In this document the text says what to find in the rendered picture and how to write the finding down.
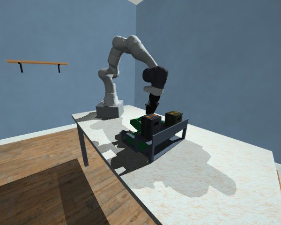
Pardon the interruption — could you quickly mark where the grey metal shelf rack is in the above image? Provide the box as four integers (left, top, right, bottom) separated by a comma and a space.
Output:
119, 119, 188, 163

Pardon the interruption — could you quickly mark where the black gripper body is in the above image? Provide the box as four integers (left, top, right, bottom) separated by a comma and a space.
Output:
149, 93, 160, 107

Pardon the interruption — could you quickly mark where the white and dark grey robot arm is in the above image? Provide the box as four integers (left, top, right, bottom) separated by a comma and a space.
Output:
98, 35, 168, 106

